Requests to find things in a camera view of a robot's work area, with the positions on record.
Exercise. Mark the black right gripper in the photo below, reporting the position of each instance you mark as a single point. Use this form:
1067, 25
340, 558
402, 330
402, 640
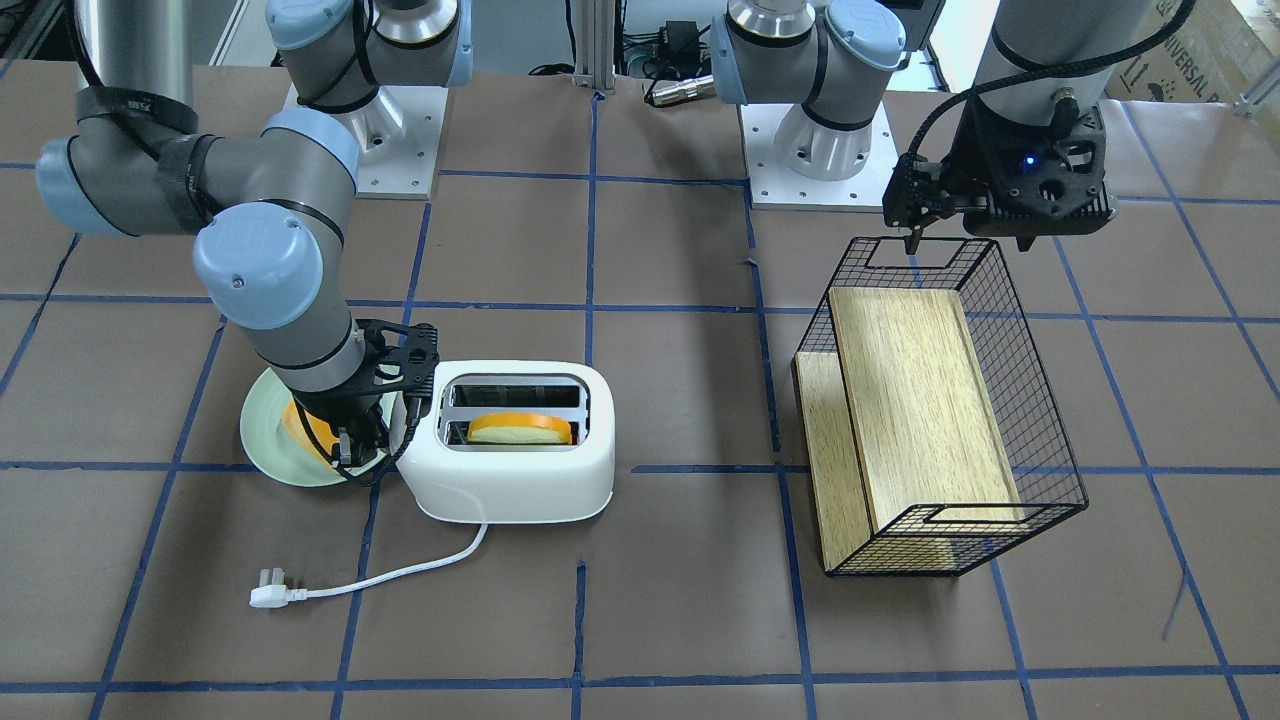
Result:
343, 408

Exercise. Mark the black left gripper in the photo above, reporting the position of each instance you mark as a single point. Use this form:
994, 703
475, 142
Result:
968, 158

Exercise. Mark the white two-slot toaster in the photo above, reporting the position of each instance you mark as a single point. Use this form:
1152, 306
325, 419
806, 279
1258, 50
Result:
455, 479

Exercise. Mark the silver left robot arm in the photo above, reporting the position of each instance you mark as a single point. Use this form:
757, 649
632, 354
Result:
835, 60

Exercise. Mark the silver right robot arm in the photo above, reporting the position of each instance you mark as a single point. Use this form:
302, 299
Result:
268, 213

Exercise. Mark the orange toast slice in toaster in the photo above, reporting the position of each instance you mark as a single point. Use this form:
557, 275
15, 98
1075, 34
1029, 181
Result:
519, 429

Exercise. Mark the triangular toast on plate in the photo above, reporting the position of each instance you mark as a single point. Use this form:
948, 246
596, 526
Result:
313, 435

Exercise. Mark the light green round plate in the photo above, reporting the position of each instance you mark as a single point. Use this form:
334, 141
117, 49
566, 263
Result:
274, 437

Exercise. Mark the light wooden shelf board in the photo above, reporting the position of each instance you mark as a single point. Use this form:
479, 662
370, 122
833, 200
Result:
930, 451

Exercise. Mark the black power adapter brick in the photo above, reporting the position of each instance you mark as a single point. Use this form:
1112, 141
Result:
679, 39

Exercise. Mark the lower wooden shelf board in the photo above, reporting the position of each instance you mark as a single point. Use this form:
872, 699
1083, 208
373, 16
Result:
840, 500

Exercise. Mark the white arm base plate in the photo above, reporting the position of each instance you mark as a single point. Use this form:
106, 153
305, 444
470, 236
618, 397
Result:
400, 150
794, 164

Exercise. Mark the black wire basket shelf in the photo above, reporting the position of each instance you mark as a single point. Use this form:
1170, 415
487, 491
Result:
1042, 463

